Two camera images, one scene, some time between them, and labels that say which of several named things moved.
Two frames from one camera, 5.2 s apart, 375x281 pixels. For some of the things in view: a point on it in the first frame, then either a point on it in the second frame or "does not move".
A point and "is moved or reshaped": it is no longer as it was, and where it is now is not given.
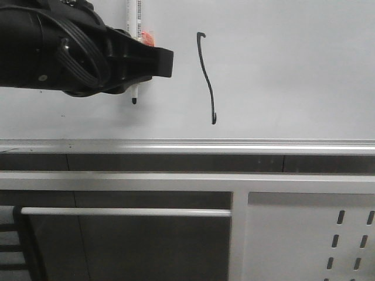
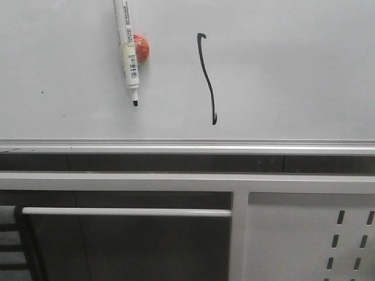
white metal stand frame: (239, 184) does not move
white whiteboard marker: (135, 88) to (124, 20)
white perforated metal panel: (309, 236) does not move
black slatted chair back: (20, 260) does not move
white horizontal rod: (126, 212) does not move
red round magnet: (147, 39) is moved or reshaped
